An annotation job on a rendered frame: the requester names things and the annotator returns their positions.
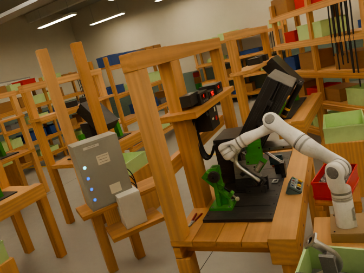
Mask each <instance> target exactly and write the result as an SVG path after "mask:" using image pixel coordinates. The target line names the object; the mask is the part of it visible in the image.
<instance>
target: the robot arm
mask: <svg viewBox="0 0 364 273"><path fill-rule="evenodd" d="M262 121H263V125H262V126H261V127H258V128H256V129H254V130H251V131H248V132H245V133H243V134H241V135H240V136H238V137H237V138H235V139H233V140H231V141H228V142H224V143H222V144H220V145H219V146H218V150H219V151H220V153H221V155H222V156H223V158H224V159H225V160H230V161H232V162H234V161H235V157H234V156H235V155H236V154H240V153H243V155H244V156H245V155H246V154H247V151H246V149H245V146H247V145H249V144H250V143H252V142H254V141H256V140H257V139H259V138H261V137H264V136H266V135H268V134H270V133H273V132H276V133H277V134H279V135H280V136H281V137H282V138H283V139H284V140H285V141H286V142H287V143H289V144H290V145H291V146H292V147H293V148H294V149H296V150H297V151H299V152H300V153H302V154H303V155H306V156H308V157H312V158H315V159H318V160H321V161H323V162H324V163H326V164H327V165H326V166H325V175H326V180H327V185H328V188H329V189H330V192H331V198H332V202H333V209H334V215H335V221H336V226H337V227H338V228H341V229H352V228H355V227H357V226H358V225H357V221H356V214H355V208H354V203H353V196H352V189H351V186H350V185H348V184H346V183H345V177H346V176H347V175H349V174H350V173H351V171H352V167H351V165H350V163H349V162H348V161H347V160H346V159H344V158H343V157H341V156H339V155H337V154H335V153H333V152H332V151H330V150H328V149H326V148H325V147H324V146H322V145H321V144H319V143H318V142H316V141H315V140H314V139H312V138H311V137H309V136H308V135H306V134H305V133H303V132H301V131H300V130H298V129H297V128H295V127H293V126H291V125H289V124H288V123H286V122H285V121H284V120H283V119H282V118H281V117H280V116H279V115H277V114H276V113H274V112H268V113H266V114H264V116H263V119H262Z"/></svg>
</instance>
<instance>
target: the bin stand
mask: <svg viewBox="0 0 364 273"><path fill-rule="evenodd" d="M352 196H353V203H354V208H355V213H362V201H361V195H360V189H359V183H358V184H357V186H356V188H355V190H354V192H353V194H352ZM315 206H316V211H317V214H318V217H330V210H329V206H333V202H332V201H330V200H315Z"/></svg>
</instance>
